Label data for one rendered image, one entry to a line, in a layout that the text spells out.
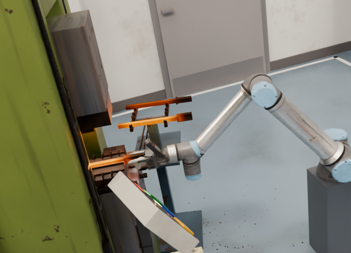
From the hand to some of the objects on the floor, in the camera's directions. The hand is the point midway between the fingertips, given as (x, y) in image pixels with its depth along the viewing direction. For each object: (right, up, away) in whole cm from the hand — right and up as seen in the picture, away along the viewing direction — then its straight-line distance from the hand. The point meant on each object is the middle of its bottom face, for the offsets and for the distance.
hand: (129, 158), depth 237 cm
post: (+27, -112, -6) cm, 116 cm away
